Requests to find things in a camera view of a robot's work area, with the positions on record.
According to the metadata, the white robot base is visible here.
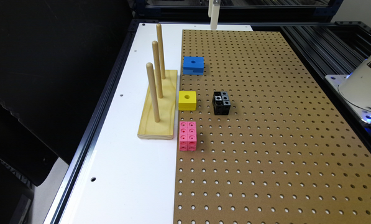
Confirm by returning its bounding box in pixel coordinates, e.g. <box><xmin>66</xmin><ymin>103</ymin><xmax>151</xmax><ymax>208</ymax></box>
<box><xmin>325</xmin><ymin>56</ymin><xmax>371</xmax><ymax>124</ymax></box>

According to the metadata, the middle wooden peg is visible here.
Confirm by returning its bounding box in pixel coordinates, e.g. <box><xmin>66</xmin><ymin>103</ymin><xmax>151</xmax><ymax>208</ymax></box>
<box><xmin>152</xmin><ymin>40</ymin><xmax>163</xmax><ymax>98</ymax></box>

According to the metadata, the black cube block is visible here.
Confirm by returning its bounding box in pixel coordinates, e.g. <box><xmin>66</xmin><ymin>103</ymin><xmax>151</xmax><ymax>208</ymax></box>
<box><xmin>213</xmin><ymin>91</ymin><xmax>231</xmax><ymax>115</ymax></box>

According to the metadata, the blue block with hole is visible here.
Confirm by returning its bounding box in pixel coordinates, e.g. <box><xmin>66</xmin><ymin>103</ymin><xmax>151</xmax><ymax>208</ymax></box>
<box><xmin>183</xmin><ymin>57</ymin><xmax>204</xmax><ymax>75</ymax></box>

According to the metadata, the wooden peg base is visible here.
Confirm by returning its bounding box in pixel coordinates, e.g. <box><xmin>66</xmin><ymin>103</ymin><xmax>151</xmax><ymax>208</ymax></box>
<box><xmin>137</xmin><ymin>70</ymin><xmax>178</xmax><ymax>140</ymax></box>

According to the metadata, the wooden peg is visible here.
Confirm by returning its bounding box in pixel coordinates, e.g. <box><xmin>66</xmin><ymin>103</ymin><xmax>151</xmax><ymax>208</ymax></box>
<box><xmin>152</xmin><ymin>40</ymin><xmax>163</xmax><ymax>98</ymax></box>
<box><xmin>156</xmin><ymin>23</ymin><xmax>166</xmax><ymax>80</ymax></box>
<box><xmin>146</xmin><ymin>62</ymin><xmax>160</xmax><ymax>123</ymax></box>

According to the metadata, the pink cube block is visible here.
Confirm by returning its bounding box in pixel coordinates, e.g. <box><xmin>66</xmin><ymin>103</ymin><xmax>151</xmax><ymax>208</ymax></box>
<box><xmin>178</xmin><ymin>121</ymin><xmax>197</xmax><ymax>151</ymax></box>

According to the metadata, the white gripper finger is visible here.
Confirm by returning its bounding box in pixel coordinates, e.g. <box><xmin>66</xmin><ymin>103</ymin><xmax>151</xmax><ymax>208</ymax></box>
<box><xmin>208</xmin><ymin>0</ymin><xmax>220</xmax><ymax>30</ymax></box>

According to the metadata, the black curtain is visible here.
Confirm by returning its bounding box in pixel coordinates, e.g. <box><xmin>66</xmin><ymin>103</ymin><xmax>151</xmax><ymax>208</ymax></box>
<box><xmin>0</xmin><ymin>0</ymin><xmax>132</xmax><ymax>185</ymax></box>

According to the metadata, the yellow block with hole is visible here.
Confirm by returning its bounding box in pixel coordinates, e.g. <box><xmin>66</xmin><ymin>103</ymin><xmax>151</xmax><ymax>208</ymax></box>
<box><xmin>178</xmin><ymin>91</ymin><xmax>197</xmax><ymax>111</ymax></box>

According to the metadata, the brown pegboard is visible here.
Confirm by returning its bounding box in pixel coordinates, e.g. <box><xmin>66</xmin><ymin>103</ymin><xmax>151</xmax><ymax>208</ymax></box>
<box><xmin>173</xmin><ymin>30</ymin><xmax>371</xmax><ymax>223</ymax></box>

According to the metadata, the rear wooden peg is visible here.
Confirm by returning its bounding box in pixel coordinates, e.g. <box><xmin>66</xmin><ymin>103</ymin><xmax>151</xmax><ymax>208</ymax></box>
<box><xmin>156</xmin><ymin>23</ymin><xmax>166</xmax><ymax>80</ymax></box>

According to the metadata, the front wooden peg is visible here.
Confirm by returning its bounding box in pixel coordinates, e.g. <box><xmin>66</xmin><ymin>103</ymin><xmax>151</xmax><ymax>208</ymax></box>
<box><xmin>146</xmin><ymin>62</ymin><xmax>160</xmax><ymax>123</ymax></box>

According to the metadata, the white table panel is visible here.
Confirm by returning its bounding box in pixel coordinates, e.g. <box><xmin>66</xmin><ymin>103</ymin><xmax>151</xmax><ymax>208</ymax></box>
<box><xmin>42</xmin><ymin>22</ymin><xmax>254</xmax><ymax>224</ymax></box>

